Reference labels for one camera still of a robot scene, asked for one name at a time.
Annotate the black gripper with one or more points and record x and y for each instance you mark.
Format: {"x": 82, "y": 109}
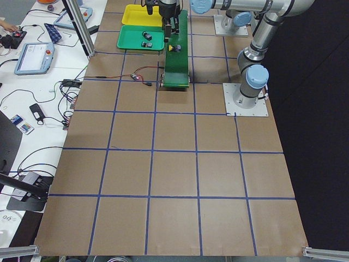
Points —
{"x": 169, "y": 11}

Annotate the green push button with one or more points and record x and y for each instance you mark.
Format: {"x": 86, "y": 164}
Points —
{"x": 146, "y": 44}
{"x": 147, "y": 36}

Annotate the green conveyor belt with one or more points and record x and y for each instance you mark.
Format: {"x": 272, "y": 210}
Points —
{"x": 176, "y": 71}

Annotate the yellow plastic tray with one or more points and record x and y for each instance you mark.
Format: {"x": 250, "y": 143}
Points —
{"x": 136, "y": 15}

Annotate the green plastic tray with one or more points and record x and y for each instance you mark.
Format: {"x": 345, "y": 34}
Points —
{"x": 130, "y": 38}

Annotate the small green circuit board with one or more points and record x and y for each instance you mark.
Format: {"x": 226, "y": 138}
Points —
{"x": 135, "y": 77}

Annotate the black power adapter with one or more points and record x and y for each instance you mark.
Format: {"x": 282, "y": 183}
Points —
{"x": 93, "y": 29}

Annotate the black usb hub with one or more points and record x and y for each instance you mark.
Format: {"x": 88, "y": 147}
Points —
{"x": 71, "y": 83}

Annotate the blue plaid cloth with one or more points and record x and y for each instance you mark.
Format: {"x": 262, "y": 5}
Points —
{"x": 54, "y": 34}

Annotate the lower teach pendant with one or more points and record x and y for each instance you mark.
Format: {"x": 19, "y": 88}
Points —
{"x": 35, "y": 58}

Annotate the black car key fob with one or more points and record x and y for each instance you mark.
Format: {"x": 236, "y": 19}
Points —
{"x": 37, "y": 112}

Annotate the person at desk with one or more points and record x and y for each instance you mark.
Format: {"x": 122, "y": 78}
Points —
{"x": 7, "y": 26}

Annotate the colourful small card box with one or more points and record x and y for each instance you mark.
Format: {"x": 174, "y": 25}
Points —
{"x": 26, "y": 128}

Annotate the blue small card box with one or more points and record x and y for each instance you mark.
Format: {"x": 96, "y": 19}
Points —
{"x": 16, "y": 120}

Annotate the black monitor stand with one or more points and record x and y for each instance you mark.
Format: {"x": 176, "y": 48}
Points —
{"x": 30, "y": 190}

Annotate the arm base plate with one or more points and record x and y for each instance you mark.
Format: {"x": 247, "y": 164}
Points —
{"x": 237, "y": 104}
{"x": 236, "y": 27}

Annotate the aluminium frame post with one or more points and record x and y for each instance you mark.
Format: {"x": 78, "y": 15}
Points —
{"x": 80, "y": 27}

